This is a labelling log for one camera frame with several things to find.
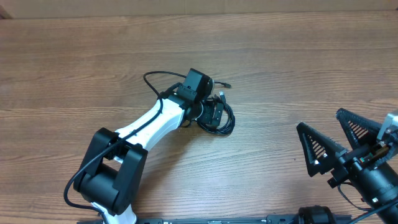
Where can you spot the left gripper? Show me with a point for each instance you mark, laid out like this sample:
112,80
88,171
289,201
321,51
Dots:
208,116

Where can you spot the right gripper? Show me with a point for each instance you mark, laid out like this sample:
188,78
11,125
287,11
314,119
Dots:
363,152

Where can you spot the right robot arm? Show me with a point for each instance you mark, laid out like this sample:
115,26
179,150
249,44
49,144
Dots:
382,202

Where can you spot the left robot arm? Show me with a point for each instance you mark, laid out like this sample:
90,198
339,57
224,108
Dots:
111,170

